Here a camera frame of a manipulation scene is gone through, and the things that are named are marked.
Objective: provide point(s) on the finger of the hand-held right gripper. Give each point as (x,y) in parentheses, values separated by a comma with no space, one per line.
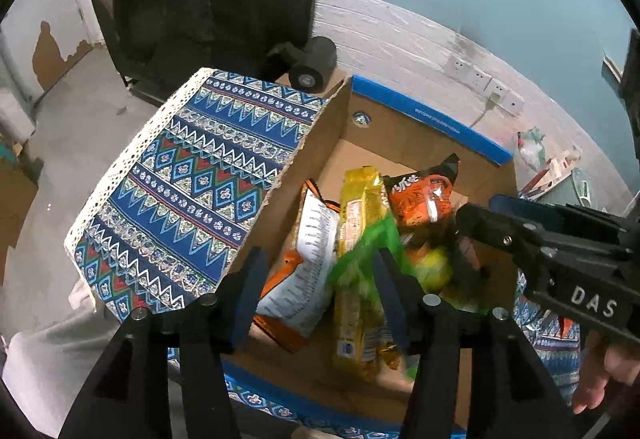
(500,226)
(525,209)

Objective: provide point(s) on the blue patterned tablecloth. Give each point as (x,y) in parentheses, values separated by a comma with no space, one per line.
(200,179)

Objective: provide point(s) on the person's right hand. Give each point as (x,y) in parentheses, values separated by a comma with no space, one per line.
(600,379)

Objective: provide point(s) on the crumpled plastic bag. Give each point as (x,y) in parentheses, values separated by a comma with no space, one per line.
(532,146)

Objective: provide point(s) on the white wall socket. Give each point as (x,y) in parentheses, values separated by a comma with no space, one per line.
(515,103)
(497,90)
(458,67)
(480,79)

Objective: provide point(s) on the black caster wheel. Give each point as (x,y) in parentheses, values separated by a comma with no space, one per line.
(312,64)

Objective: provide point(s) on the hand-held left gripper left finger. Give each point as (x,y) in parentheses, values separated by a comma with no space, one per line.
(250,289)

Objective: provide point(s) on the white paper bag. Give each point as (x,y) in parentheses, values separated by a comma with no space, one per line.
(555,169)

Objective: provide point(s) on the orange and white snack bag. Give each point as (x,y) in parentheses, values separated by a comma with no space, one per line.
(305,279)

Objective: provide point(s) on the orange and black snack packet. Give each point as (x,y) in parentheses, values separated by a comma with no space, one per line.
(425,204)

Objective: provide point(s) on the light grey cloth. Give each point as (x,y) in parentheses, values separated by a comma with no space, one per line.
(50,369)

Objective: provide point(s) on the light blue trash bin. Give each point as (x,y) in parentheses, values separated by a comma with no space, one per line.
(575,189)

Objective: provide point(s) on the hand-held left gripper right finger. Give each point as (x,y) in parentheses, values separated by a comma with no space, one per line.
(392,299)

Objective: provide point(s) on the blue rimmed cardboard box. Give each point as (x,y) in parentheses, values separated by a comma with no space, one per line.
(320,389)

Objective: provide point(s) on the long yellow snack packet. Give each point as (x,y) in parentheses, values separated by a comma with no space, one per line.
(357,214)

